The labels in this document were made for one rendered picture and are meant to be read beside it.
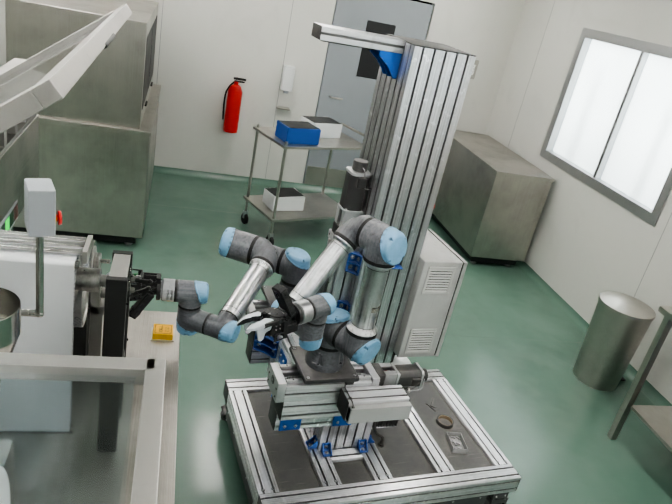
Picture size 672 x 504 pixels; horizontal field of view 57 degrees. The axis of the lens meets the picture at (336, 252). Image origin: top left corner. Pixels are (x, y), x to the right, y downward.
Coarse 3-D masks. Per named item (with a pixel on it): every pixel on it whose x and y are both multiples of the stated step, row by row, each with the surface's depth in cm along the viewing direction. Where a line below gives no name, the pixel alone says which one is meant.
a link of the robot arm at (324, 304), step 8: (312, 296) 199; (320, 296) 200; (328, 296) 201; (312, 304) 195; (320, 304) 197; (328, 304) 199; (320, 312) 197; (328, 312) 200; (312, 320) 197; (320, 320) 199
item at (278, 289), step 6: (276, 288) 184; (282, 288) 183; (276, 294) 184; (282, 294) 183; (288, 294) 185; (282, 300) 185; (288, 300) 186; (282, 306) 188; (288, 306) 187; (288, 312) 188; (294, 312) 189
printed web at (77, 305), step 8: (80, 248) 185; (80, 256) 168; (80, 264) 170; (88, 264) 184; (80, 296) 174; (80, 304) 175; (80, 312) 176; (80, 320) 177; (72, 336) 163; (72, 344) 164; (72, 352) 165
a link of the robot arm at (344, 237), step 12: (360, 216) 214; (372, 216) 215; (348, 228) 214; (336, 240) 215; (348, 240) 213; (324, 252) 215; (336, 252) 213; (348, 252) 216; (324, 264) 212; (336, 264) 214; (312, 276) 212; (324, 276) 212; (300, 288) 211; (312, 288) 211; (276, 300) 213
